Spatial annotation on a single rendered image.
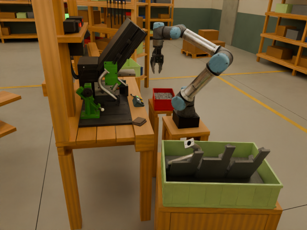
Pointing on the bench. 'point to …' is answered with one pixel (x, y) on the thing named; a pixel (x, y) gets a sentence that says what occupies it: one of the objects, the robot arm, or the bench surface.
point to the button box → (137, 102)
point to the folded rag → (139, 121)
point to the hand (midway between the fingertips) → (156, 71)
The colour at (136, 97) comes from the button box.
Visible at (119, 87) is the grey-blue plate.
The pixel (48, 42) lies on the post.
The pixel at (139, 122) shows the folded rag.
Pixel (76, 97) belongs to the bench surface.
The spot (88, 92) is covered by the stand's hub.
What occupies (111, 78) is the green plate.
